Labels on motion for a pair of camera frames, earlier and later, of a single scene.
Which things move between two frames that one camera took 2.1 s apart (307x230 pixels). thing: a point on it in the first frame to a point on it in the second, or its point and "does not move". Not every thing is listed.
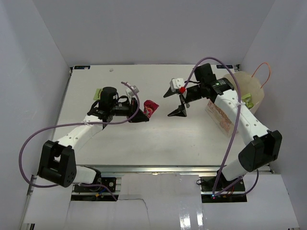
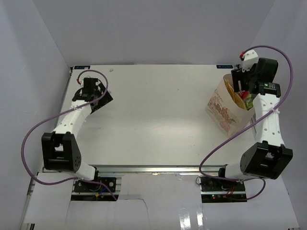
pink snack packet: [149, 108] to [243, 94]
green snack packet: [247, 98] does not move
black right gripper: [181, 111] to [238, 75]
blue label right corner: [221, 66] does not move
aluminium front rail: [155, 169] does not move
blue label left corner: [82, 67] does not move
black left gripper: [132, 110] to [104, 100]
